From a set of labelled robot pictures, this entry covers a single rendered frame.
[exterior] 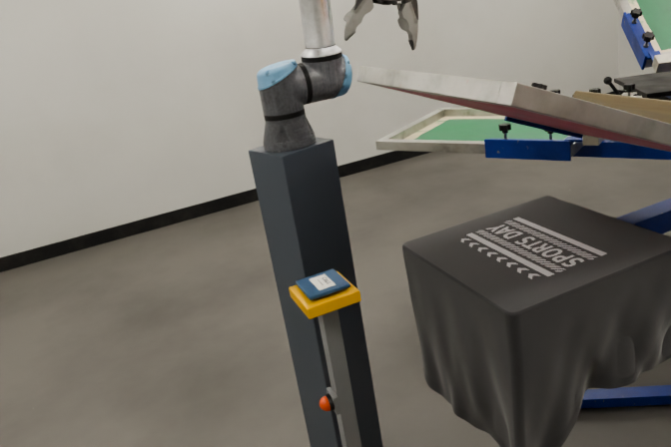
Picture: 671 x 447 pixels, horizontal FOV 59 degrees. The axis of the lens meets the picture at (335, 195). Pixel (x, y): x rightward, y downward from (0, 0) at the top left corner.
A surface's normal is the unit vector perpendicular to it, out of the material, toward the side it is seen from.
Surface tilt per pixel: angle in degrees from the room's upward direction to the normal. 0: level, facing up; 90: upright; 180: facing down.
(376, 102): 90
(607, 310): 91
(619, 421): 0
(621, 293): 95
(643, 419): 0
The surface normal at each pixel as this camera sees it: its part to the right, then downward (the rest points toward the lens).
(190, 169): 0.39, 0.24
